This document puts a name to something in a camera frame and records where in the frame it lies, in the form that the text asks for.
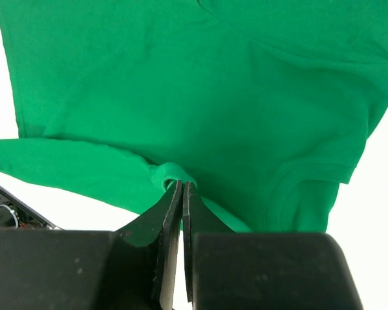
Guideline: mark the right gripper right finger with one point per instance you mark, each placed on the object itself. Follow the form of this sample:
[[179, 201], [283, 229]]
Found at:
[[229, 270]]

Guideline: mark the green t shirt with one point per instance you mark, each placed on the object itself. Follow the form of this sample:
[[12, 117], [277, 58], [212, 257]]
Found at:
[[264, 106]]

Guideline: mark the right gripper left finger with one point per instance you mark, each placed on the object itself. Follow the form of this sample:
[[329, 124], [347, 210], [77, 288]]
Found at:
[[131, 268]]

